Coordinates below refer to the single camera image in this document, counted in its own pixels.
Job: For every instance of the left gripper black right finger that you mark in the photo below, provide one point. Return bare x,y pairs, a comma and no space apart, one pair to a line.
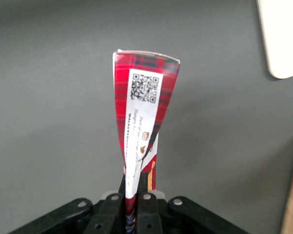
149,214

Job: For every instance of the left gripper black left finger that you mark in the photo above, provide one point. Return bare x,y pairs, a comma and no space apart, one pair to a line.
107,214

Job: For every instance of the red tartan cookie box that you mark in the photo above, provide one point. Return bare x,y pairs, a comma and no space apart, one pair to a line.
141,117

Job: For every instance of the cream rectangular tray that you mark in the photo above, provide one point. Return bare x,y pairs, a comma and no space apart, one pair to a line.
283,36

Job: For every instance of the grey table mat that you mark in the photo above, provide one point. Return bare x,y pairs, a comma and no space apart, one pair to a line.
51,109

